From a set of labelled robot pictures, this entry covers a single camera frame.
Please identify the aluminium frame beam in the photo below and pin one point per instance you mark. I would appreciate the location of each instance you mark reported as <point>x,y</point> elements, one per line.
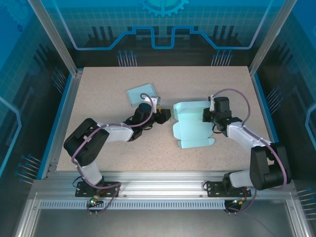
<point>160,185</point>

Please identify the aluminium frame post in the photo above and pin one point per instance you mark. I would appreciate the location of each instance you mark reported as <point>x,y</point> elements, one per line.
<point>59,42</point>
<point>269,42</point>

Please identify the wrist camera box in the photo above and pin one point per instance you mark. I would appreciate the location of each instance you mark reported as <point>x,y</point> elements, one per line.
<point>212,105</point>
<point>155,101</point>

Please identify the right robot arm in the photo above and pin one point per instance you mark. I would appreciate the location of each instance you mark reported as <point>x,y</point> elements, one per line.
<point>266,163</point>

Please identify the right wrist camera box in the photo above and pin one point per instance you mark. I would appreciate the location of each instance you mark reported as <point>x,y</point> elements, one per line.
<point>212,105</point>

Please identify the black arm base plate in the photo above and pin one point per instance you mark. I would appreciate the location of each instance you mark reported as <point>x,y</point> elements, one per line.
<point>212,190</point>
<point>80,193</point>

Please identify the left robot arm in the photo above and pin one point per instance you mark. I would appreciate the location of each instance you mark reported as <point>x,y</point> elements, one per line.
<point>86,140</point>

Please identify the light blue paper box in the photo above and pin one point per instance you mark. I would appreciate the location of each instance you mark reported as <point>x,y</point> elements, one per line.
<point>190,130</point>
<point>138,95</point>

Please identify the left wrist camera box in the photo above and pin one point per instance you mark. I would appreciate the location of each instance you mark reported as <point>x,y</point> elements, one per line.
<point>155,101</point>

